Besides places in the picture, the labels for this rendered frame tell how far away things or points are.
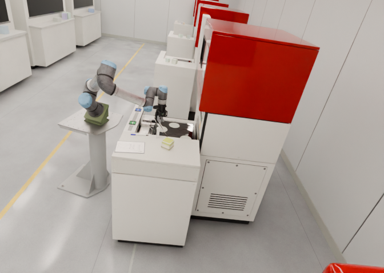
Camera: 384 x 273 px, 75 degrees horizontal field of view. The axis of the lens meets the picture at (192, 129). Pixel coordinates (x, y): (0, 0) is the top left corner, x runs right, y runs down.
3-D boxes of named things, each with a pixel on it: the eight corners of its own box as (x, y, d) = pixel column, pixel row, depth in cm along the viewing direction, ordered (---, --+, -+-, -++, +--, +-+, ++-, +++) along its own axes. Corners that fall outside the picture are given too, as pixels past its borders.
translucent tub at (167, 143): (174, 147, 192) (175, 139, 189) (168, 151, 186) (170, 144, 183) (166, 143, 195) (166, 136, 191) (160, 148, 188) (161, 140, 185)
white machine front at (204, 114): (197, 113, 284) (203, 79, 265) (199, 155, 213) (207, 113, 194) (194, 112, 284) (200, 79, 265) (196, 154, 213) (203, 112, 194)
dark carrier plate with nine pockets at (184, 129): (192, 124, 243) (192, 124, 243) (192, 144, 213) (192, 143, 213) (157, 120, 240) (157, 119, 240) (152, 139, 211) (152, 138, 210)
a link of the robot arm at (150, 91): (142, 95, 206) (155, 97, 206) (144, 83, 210) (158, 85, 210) (143, 99, 213) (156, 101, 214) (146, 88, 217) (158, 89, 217)
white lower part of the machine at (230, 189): (238, 175, 330) (255, 120, 290) (251, 227, 258) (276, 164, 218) (185, 169, 325) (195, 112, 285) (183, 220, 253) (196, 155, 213)
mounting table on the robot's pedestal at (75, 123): (58, 136, 230) (56, 123, 223) (88, 116, 268) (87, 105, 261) (103, 149, 222) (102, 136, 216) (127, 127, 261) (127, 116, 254)
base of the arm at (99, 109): (85, 114, 232) (79, 109, 223) (93, 100, 237) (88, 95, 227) (99, 119, 229) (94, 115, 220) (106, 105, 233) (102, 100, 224)
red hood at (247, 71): (264, 88, 269) (283, 29, 240) (291, 123, 199) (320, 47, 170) (196, 77, 264) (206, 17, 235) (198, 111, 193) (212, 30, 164)
